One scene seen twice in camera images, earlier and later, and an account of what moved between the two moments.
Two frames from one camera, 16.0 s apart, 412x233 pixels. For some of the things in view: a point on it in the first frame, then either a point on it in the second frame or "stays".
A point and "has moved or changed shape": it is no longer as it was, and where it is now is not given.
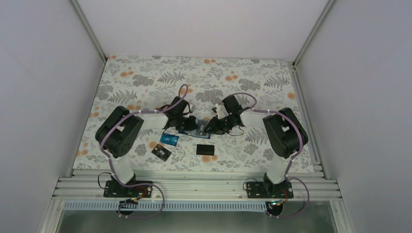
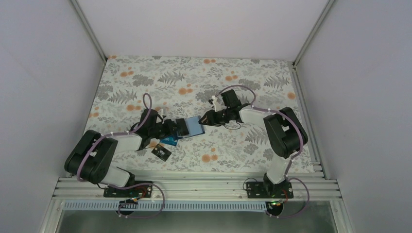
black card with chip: (161, 152) stays
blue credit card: (169, 139) stays
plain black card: (205, 149) has moved or changed shape
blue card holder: (199, 131) has moved or changed shape
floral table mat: (200, 115) stays
